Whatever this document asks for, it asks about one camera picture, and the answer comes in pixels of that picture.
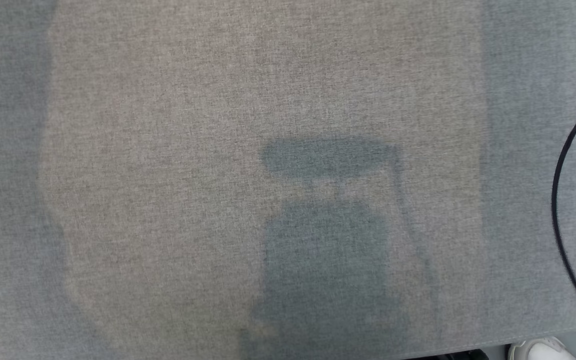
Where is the white shoe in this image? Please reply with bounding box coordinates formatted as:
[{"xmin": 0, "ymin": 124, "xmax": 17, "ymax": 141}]
[{"xmin": 507, "ymin": 337, "xmax": 576, "ymax": 360}]

